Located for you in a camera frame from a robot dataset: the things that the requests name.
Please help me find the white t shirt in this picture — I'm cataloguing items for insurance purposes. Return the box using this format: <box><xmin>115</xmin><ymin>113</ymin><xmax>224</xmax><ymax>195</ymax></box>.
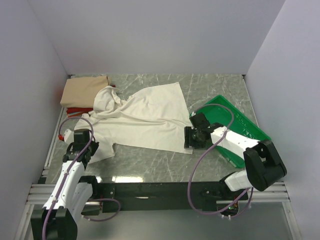
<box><xmin>74</xmin><ymin>82</ymin><xmax>193</xmax><ymax>163</ymax></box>

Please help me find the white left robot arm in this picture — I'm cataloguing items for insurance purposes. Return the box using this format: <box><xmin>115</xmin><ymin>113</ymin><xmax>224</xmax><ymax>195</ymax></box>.
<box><xmin>30</xmin><ymin>129</ymin><xmax>100</xmax><ymax>240</ymax></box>

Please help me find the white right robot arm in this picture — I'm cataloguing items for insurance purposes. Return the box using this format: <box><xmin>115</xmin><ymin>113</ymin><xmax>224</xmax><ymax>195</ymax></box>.
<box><xmin>184</xmin><ymin>112</ymin><xmax>287</xmax><ymax>200</ymax></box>

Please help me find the folded orange t shirt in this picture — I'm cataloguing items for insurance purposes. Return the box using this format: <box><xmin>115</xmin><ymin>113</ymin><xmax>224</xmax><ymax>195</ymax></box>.
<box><xmin>67</xmin><ymin>112</ymin><xmax>84</xmax><ymax>118</ymax></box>

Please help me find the green plastic tray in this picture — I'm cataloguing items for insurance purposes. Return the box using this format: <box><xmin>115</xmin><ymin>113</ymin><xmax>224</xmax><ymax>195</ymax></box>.
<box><xmin>184</xmin><ymin>95</ymin><xmax>271</xmax><ymax>168</ymax></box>

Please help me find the folded red t shirt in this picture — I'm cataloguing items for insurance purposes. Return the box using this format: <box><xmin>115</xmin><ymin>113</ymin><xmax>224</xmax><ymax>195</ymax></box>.
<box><xmin>60</xmin><ymin>85</ymin><xmax>105</xmax><ymax>113</ymax></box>

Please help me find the folded beige t shirt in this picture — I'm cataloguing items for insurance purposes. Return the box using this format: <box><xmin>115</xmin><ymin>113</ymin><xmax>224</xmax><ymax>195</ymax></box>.
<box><xmin>60</xmin><ymin>75</ymin><xmax>110</xmax><ymax>108</ymax></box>

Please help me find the black base beam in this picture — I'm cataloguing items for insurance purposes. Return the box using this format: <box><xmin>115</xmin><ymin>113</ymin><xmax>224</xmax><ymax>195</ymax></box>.
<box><xmin>97</xmin><ymin>181</ymin><xmax>244</xmax><ymax>212</ymax></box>

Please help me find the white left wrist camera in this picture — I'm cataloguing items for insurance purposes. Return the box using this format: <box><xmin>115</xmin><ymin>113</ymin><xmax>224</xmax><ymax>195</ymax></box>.
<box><xmin>58</xmin><ymin>129</ymin><xmax>74</xmax><ymax>144</ymax></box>

